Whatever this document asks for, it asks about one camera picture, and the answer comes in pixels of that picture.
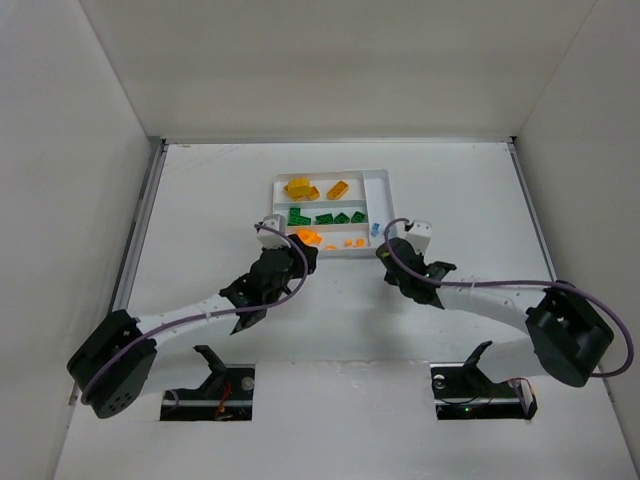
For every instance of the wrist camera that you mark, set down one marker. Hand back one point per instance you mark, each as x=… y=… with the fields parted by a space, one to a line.
x=418 y=234
x=271 y=232

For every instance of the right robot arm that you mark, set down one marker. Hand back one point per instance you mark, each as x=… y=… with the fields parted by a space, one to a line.
x=566 y=337

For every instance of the yellow long lego brick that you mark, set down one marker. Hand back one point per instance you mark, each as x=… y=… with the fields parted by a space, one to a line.
x=337 y=191

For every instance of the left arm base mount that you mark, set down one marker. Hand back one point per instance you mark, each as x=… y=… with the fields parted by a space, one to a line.
x=225 y=395

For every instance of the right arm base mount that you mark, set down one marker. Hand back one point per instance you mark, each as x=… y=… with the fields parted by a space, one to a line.
x=463 y=392

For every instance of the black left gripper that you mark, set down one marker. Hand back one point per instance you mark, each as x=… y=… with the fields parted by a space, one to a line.
x=298 y=251

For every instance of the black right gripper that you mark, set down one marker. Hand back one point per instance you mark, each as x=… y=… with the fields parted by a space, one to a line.
x=395 y=255

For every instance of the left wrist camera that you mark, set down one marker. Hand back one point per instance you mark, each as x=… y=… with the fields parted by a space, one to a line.
x=271 y=232

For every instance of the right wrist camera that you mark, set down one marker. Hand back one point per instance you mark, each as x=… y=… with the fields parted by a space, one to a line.
x=418 y=234

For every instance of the green square lego brick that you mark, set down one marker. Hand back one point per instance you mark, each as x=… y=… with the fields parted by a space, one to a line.
x=341 y=218

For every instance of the green long lego brick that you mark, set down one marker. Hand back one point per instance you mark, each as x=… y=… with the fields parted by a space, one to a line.
x=324 y=219

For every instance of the white divided sorting tray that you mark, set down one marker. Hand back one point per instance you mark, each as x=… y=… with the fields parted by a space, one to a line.
x=369 y=192

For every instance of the orange round figure piece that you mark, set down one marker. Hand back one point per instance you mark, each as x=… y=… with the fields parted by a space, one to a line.
x=298 y=188

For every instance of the orange round lego piece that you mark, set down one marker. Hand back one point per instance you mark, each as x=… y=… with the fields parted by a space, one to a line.
x=309 y=237

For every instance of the yellow square lego brick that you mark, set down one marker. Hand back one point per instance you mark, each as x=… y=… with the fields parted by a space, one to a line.
x=313 y=194

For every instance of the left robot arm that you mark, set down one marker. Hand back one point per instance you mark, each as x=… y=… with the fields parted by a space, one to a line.
x=119 y=360

